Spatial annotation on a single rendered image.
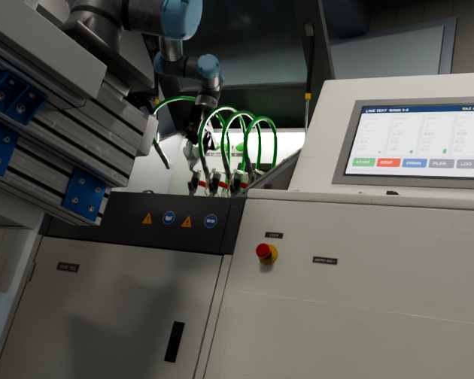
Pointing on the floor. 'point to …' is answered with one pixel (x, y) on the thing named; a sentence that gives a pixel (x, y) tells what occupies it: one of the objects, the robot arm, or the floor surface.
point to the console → (358, 268)
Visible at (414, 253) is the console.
